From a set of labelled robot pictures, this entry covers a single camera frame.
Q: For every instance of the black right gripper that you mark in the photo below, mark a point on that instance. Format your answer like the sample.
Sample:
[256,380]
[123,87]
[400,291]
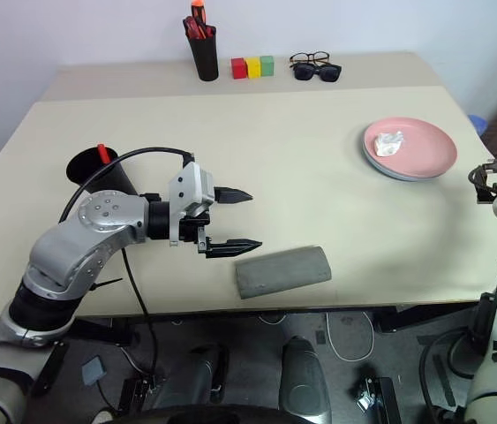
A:
[493,176]

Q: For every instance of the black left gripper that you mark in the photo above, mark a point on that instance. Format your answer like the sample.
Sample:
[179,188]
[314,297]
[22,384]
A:
[195,227]

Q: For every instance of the grey glasses case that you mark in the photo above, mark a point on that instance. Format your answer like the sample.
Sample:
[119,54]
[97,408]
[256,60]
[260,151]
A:
[283,271]

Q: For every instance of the pink plate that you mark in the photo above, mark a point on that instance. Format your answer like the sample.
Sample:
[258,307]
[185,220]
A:
[424,150]

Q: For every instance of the white paper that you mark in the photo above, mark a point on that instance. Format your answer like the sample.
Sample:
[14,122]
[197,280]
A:
[388,143]

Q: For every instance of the red marker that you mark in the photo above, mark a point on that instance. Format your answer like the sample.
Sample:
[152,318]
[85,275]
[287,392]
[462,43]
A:
[103,153]

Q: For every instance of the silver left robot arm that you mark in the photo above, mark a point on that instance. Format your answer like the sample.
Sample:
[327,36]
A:
[62,247]

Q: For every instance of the blue round container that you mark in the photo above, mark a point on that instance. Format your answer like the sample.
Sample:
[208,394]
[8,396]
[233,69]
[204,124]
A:
[478,123]

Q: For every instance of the light blue plate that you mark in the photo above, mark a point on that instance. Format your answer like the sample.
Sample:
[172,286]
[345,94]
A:
[378,167]

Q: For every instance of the slim dark rounded shape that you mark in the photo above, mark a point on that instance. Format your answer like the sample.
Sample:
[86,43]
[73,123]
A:
[208,371]

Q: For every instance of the red block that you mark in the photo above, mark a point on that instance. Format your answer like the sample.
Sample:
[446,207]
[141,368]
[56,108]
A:
[238,69]

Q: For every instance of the yellow block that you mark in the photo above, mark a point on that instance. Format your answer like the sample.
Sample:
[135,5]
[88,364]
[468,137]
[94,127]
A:
[253,68]

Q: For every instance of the black table foot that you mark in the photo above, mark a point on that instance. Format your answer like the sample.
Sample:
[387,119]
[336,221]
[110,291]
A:
[424,319]

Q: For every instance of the green block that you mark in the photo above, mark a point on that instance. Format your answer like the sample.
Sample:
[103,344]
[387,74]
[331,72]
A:
[267,66]

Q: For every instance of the tall black tool holder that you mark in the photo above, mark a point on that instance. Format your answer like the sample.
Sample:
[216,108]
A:
[206,57]

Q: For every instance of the black sunglasses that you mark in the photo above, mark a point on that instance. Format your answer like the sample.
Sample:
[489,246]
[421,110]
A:
[318,73]

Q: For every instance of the large dark rounded shape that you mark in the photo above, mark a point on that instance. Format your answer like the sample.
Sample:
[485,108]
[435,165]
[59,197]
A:
[305,380]

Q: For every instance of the grey blue square pad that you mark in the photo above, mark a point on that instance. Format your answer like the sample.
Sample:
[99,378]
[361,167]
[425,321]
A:
[93,371]

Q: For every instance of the black metal clamp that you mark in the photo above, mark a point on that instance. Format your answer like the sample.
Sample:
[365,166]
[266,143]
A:
[376,399]

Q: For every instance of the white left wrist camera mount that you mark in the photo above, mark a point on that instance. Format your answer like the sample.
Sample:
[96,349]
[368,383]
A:
[186,185]

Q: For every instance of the dark round frame glasses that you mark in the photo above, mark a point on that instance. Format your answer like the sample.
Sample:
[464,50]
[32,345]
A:
[321,56]

